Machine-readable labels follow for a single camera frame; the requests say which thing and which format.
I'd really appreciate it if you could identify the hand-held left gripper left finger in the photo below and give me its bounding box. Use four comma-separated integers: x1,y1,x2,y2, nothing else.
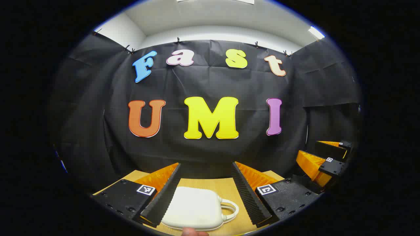
91,163,181,228

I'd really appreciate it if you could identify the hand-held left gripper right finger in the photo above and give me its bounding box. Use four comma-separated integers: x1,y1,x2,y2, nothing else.
232,161,320,226

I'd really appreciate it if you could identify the white suitcase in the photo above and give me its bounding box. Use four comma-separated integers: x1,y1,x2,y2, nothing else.
161,186,239,231

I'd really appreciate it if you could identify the black backdrop cloth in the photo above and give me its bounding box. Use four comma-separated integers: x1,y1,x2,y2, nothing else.
49,31,363,194

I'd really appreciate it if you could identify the ceiling light panel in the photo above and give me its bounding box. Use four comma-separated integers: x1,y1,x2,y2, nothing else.
308,26,326,40

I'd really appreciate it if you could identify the row of black cloth clips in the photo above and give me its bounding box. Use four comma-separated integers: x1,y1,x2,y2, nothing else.
93,29,293,56

